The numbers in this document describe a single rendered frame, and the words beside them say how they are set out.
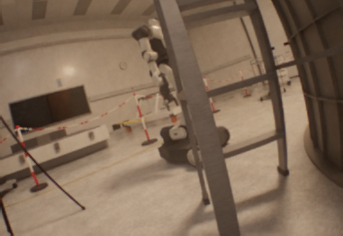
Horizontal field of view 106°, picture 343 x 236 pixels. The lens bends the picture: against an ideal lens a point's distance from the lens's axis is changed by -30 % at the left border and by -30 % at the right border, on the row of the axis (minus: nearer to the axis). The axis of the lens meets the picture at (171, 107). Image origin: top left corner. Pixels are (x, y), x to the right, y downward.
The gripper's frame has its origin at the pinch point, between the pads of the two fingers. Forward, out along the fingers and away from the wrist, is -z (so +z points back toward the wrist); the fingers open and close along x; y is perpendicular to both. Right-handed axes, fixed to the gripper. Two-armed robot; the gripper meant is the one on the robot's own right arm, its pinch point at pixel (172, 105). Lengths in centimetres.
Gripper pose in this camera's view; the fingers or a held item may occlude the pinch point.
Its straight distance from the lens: 161.2
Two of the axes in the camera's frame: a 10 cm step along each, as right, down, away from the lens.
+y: 6.0, -2.1, 7.7
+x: 6.7, -3.9, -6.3
